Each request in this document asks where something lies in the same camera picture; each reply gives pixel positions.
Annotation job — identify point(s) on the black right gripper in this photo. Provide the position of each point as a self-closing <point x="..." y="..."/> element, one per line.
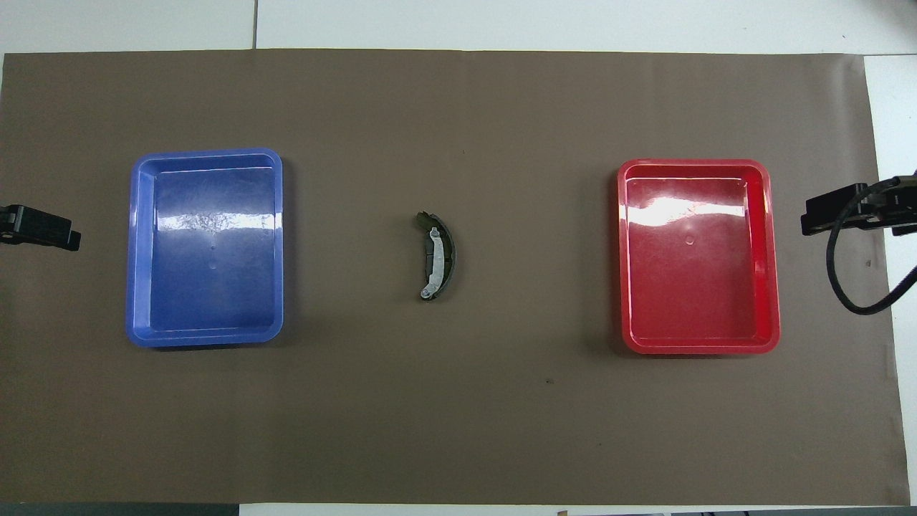
<point x="904" y="215"/>

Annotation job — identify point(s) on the curved brake shoe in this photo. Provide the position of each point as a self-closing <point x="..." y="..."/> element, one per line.
<point x="448" y="254"/>

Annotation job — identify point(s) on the dark brake pad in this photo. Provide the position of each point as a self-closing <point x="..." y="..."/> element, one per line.
<point x="428" y="256"/>

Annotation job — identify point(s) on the red plastic tray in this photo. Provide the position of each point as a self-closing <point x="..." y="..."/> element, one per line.
<point x="698" y="287"/>

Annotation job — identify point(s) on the blue plastic tray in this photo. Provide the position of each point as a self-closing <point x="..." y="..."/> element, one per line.
<point x="208" y="287"/>

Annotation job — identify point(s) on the brown paper table mat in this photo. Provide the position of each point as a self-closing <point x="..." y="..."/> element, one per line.
<point x="458" y="416"/>

